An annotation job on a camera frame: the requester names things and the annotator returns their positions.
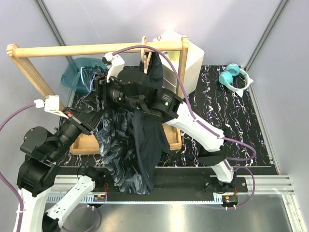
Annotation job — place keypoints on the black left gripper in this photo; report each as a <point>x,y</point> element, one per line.
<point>88,121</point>

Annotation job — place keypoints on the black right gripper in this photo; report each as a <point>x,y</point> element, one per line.
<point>102,87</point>

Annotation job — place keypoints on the patterned dark shorts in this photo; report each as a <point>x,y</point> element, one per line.
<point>118,151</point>

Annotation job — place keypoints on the wooden clothes hanger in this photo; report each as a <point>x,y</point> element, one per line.
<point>145,58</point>

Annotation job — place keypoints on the dark navy shorts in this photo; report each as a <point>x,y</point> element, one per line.
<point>150,138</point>

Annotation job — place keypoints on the blue wire hanger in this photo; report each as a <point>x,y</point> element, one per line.
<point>87,76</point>

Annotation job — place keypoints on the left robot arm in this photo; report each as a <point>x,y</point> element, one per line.
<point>38,172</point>

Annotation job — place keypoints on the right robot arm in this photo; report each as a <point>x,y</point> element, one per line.
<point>132,88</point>

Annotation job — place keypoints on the wooden clothes rack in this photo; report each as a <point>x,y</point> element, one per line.
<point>87,145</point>

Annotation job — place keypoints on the teal plastic basin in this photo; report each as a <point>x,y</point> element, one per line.
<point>71,77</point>

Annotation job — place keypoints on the yellow cup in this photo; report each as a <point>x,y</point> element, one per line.
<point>174,55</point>

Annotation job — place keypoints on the black marble pattern mat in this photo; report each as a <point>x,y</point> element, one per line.
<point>217,105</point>

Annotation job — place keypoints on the teal cat ear headphones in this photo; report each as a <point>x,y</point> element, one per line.
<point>227,76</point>

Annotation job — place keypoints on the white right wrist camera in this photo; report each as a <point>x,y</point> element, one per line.
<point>115,64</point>

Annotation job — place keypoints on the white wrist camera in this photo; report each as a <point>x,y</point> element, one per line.
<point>115,64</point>
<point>51,105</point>

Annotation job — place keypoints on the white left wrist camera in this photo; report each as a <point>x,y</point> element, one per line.
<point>51,105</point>

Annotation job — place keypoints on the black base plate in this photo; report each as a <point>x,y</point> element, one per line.
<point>178,185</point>

